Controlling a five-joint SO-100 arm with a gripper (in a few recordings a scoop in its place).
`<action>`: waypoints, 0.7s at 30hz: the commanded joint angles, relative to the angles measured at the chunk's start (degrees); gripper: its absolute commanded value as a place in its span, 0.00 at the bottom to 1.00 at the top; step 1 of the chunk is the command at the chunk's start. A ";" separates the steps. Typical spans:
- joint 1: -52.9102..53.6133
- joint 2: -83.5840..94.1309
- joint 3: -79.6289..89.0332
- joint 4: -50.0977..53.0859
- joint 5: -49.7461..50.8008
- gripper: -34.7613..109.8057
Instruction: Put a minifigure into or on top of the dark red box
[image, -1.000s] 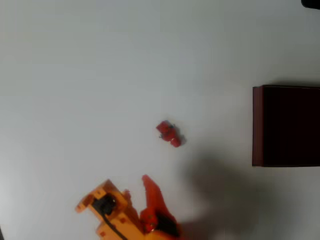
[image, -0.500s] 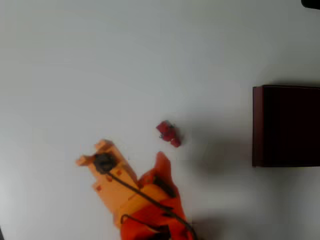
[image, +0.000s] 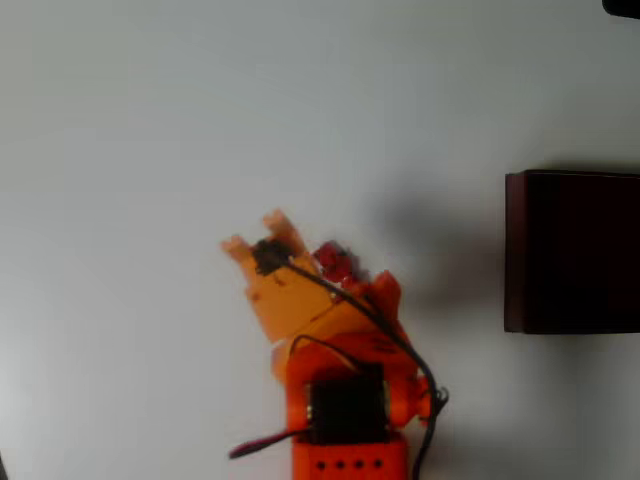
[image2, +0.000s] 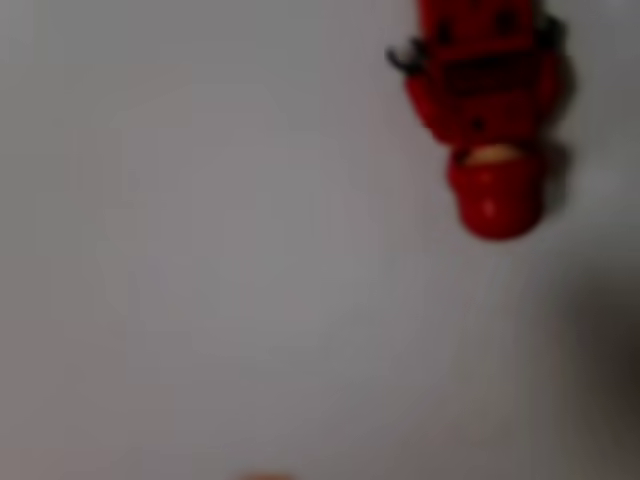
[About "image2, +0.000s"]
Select small red toy object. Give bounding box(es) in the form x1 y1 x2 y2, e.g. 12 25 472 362
384 0 576 241

